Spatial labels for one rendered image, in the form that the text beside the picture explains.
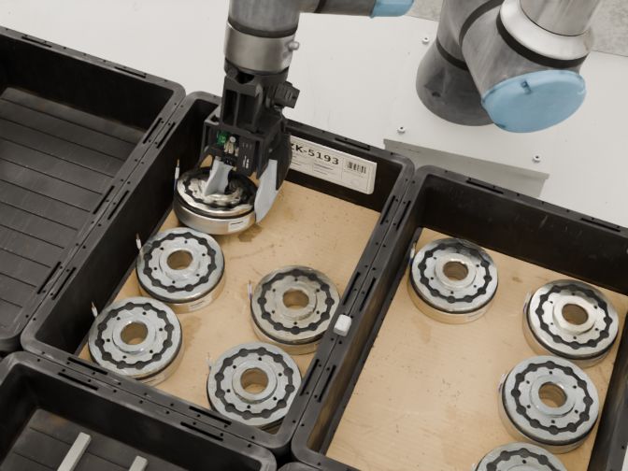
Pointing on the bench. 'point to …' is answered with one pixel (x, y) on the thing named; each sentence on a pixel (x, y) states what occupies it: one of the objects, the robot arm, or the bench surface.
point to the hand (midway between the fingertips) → (242, 203)
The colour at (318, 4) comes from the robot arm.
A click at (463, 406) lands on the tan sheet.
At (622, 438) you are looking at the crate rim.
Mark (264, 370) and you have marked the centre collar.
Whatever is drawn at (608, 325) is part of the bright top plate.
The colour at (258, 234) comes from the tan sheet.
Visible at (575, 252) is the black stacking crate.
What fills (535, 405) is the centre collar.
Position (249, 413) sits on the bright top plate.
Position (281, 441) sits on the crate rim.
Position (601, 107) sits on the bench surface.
